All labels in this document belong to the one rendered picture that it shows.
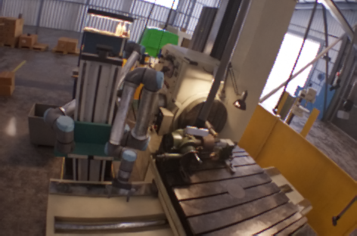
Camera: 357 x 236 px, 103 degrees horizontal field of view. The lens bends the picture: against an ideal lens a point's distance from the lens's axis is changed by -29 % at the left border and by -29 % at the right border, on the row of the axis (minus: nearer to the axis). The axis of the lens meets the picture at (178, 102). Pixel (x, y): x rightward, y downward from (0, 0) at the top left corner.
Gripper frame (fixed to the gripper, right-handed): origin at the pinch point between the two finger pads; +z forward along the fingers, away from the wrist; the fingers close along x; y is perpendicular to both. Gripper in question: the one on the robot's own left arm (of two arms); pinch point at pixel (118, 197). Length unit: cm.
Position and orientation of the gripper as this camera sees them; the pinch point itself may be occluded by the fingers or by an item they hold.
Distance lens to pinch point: 143.1
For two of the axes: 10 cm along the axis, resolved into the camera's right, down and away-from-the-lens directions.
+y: 3.5, 0.5, -9.4
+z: -2.9, 9.6, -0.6
